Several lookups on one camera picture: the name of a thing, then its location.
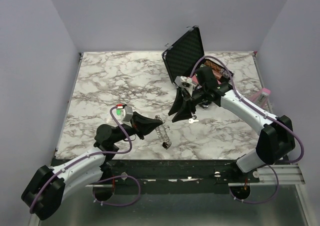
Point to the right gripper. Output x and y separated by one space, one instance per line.
184 113

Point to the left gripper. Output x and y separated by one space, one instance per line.
142 125

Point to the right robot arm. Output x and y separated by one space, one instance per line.
275 133

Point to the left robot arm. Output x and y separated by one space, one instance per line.
50 186

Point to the black poker chip case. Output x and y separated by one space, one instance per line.
183 55

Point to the pink holder block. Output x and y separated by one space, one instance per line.
261 98

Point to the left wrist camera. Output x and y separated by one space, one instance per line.
126 114

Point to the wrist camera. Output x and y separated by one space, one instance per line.
126 114
185 83

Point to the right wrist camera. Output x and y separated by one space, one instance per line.
185 83

